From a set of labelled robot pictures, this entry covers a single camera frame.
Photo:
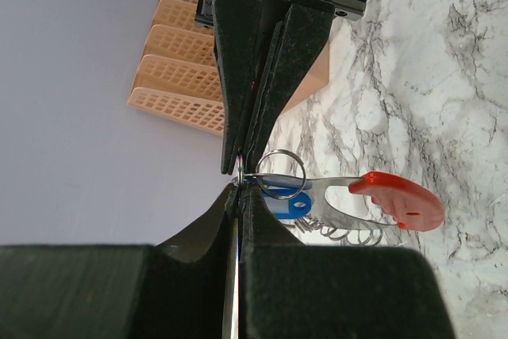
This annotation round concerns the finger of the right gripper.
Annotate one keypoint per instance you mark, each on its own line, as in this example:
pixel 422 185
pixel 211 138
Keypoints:
pixel 298 41
pixel 241 41

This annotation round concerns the red handled keyring with rings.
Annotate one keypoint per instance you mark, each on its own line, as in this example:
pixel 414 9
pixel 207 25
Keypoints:
pixel 402 204

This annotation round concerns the blue tagged key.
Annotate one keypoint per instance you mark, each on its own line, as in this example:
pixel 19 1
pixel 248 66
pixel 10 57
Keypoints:
pixel 286 201

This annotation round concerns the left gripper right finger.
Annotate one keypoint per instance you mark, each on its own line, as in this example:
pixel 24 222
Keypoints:
pixel 291 290

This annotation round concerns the peach desk file organizer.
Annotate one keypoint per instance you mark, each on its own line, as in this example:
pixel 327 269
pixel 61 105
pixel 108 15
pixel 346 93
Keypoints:
pixel 177 77

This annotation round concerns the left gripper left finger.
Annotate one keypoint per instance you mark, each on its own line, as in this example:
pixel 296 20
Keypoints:
pixel 181 288

